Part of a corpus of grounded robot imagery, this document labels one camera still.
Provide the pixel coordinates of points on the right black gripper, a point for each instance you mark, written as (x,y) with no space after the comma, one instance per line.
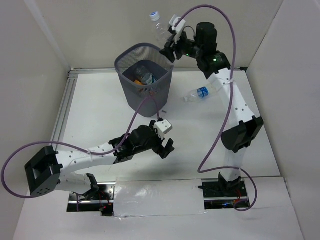
(167,52)

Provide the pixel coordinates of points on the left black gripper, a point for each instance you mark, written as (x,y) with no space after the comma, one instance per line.
(161,149)

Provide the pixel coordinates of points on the clear bottle white cap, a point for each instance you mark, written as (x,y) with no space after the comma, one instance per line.
(160,29)

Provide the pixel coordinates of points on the crushed bottle green label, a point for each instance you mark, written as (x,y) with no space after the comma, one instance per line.
(144,75)

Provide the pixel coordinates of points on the orange juice bottle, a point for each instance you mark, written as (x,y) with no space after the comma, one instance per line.
(138,82)

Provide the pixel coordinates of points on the clear bottle blue label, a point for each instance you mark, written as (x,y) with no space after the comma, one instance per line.
(200,94)

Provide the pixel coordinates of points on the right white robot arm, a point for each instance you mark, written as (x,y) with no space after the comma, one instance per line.
(241,126)

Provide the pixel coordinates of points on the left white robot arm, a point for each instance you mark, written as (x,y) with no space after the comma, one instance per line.
(50,170)

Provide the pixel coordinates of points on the grey mesh waste bin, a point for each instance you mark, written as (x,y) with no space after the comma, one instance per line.
(153,96)

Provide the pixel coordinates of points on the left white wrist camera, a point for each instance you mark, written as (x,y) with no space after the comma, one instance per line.
(163,127)

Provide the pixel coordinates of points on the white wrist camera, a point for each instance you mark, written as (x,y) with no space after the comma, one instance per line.
(163,127)
(177,25)

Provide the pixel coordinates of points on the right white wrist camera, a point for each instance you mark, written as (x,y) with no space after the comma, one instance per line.
(177,25)

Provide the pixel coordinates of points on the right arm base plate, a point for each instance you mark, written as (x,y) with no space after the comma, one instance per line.
(215,198)

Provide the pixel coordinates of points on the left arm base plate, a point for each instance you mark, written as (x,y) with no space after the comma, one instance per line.
(102,202)

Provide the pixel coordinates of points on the aluminium frame rail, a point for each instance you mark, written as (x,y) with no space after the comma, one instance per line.
(94,110)

